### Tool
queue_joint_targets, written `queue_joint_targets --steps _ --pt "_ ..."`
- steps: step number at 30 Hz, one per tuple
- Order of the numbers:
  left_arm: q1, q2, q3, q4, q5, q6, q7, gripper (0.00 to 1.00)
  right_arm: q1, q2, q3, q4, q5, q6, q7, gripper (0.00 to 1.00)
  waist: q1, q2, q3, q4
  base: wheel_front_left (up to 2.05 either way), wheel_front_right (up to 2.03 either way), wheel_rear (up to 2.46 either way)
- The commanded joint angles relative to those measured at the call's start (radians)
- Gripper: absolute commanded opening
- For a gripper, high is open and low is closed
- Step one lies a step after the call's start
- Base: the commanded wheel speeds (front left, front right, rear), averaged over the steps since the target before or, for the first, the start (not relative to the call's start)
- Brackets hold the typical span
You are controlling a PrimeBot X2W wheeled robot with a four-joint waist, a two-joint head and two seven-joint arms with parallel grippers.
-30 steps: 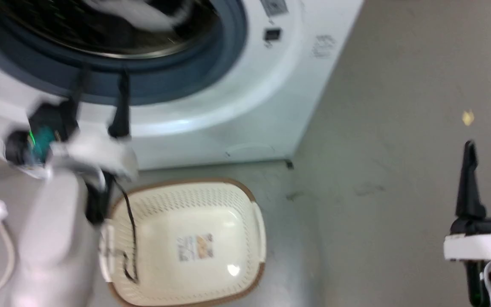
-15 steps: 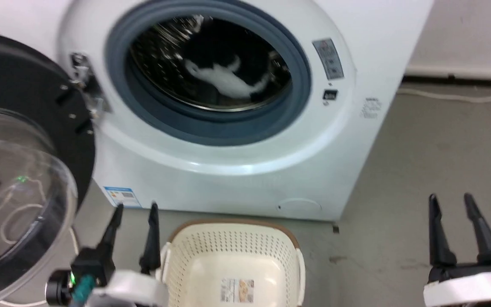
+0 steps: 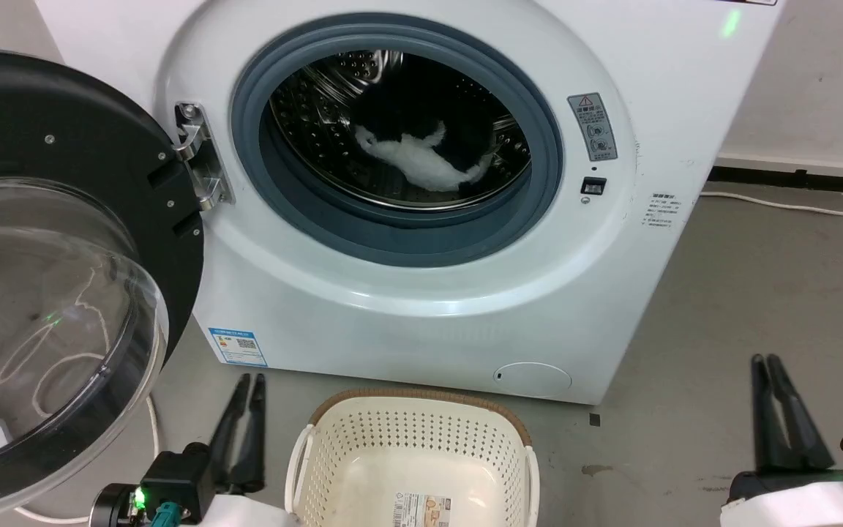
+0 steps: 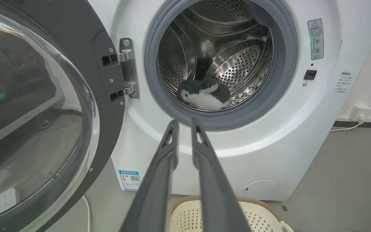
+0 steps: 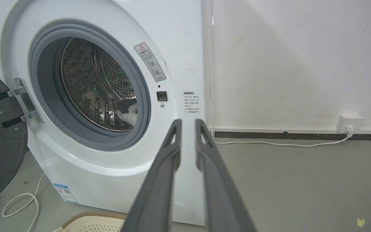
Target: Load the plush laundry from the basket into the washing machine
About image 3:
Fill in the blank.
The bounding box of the cream perforated laundry basket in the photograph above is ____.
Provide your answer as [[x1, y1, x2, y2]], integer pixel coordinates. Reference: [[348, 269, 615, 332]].
[[284, 388, 541, 527]]

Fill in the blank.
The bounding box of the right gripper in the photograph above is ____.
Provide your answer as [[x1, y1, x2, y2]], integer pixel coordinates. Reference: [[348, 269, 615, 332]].
[[719, 354, 843, 527]]

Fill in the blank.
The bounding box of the blue energy label sticker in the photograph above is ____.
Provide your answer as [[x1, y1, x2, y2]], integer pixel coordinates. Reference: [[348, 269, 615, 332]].
[[208, 327, 269, 368]]

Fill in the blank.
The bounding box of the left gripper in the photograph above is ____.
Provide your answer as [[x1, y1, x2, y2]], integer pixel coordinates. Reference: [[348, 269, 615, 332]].
[[197, 373, 292, 527]]

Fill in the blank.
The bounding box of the white front-load washing machine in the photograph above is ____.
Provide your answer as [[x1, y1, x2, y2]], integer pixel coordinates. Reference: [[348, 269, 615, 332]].
[[34, 0, 788, 405]]

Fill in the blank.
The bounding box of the black round washer door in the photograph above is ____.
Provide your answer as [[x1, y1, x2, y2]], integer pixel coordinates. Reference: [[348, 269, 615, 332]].
[[0, 48, 206, 525]]

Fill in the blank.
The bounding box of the printed basket label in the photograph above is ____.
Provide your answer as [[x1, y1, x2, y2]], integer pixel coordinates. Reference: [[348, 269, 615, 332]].
[[392, 492, 452, 527]]

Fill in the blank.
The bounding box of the small printed text label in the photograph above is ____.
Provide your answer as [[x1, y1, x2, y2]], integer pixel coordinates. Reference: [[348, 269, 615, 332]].
[[641, 192, 678, 231]]

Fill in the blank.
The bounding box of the perforated steel washer drum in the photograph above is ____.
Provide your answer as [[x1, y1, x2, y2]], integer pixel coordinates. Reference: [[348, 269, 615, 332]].
[[268, 48, 533, 214]]

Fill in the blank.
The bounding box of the white garment in drum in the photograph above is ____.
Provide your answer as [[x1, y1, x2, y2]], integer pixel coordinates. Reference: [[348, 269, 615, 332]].
[[352, 121, 496, 194]]

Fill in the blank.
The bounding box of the black baseboard strip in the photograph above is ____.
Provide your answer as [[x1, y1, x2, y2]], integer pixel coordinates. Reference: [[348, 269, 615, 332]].
[[707, 166, 843, 195]]

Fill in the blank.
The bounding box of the dark laundry garment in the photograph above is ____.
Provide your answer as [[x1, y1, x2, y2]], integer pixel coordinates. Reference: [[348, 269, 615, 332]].
[[341, 53, 501, 193]]

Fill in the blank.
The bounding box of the grey warning sticker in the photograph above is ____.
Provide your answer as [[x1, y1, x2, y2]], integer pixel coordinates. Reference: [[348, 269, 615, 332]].
[[567, 91, 619, 162]]

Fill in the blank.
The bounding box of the grey rubber door gasket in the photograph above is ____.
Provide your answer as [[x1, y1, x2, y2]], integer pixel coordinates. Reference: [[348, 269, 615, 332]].
[[230, 13, 565, 269]]

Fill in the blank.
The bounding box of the round filter cover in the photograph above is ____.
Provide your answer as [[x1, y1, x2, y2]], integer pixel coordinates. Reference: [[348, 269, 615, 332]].
[[493, 362, 573, 400]]

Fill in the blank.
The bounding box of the chrome door hinge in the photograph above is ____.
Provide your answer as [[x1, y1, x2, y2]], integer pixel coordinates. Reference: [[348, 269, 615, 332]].
[[173, 102, 236, 213]]

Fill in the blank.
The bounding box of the white floor cable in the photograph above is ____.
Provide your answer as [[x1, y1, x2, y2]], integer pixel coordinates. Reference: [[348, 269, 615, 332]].
[[700, 190, 843, 218], [15, 394, 163, 526]]

